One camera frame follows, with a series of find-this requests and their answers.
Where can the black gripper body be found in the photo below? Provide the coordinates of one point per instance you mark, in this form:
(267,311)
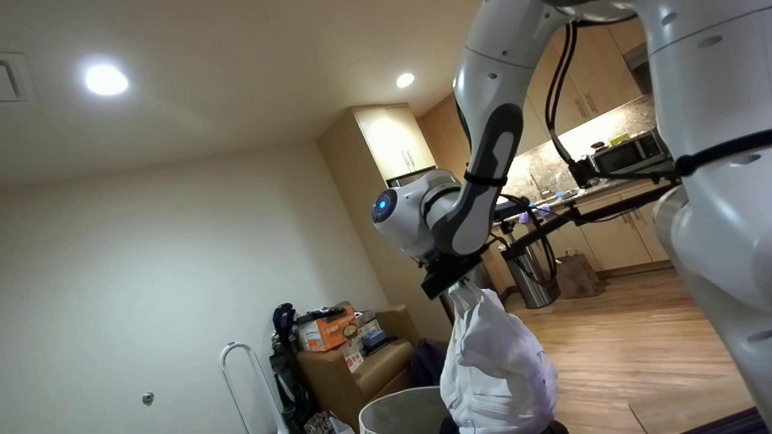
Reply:
(460,287)

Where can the white pair of shorts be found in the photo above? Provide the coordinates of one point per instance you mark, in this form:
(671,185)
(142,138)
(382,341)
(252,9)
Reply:
(498,363)

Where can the orange cardboard box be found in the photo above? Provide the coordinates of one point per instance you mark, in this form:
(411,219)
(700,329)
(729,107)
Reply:
(328,330)

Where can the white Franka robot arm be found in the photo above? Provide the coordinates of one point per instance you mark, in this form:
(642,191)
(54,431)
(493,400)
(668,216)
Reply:
(715,159)

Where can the brown paper bag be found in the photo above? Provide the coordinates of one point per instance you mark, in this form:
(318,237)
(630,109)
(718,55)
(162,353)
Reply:
(580,275)

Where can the small purple object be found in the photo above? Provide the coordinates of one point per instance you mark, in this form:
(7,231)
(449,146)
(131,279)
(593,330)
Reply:
(534,211)

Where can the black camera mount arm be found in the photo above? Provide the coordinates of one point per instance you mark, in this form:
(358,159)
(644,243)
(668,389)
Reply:
(593,211)

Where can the light wood kitchen wall cabinets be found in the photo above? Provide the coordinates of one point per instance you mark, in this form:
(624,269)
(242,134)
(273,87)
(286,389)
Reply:
(603,79)

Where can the dark blue backpack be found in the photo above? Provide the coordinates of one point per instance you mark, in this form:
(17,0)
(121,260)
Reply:
(426,363)

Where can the white ceiling vent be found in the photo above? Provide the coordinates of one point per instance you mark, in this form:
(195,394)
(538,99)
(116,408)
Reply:
(13,77)

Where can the black stereo camera bar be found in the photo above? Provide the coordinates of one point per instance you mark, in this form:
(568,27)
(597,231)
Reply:
(510,208)

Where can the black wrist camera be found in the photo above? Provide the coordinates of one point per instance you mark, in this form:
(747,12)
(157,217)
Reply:
(447,273)

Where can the large brown cardboard box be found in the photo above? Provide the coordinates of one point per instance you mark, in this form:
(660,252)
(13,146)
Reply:
(376,370)

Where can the silver microwave oven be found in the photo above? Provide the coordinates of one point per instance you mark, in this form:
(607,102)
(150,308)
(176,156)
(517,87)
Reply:
(634,153)

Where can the black bag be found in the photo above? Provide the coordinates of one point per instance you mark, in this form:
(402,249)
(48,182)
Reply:
(288,370)

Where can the light wood kitchen base cabinets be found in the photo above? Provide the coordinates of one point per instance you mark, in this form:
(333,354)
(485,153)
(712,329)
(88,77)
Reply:
(618,242)

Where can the steel trash can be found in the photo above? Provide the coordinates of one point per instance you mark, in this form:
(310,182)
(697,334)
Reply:
(534,277)

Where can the small round ceiling light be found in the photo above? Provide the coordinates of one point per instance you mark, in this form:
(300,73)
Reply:
(405,79)

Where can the crumpled white plastic bag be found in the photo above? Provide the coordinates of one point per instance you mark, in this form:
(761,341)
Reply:
(327,423)

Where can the cardboard box with white label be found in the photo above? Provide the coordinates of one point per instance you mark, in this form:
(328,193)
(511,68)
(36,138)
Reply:
(364,341)

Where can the large round ceiling light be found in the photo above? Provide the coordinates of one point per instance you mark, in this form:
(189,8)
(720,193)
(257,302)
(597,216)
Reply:
(107,77)

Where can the dark rug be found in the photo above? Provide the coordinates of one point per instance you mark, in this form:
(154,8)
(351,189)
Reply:
(725,423)

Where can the light wood fridge cabinet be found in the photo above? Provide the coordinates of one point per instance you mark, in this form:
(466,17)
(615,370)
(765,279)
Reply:
(393,140)

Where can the stainless steel refrigerator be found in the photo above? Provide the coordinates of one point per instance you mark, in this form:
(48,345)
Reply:
(398,183)

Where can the small metal door stop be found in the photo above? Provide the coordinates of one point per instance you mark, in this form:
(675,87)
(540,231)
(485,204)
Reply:
(147,398)

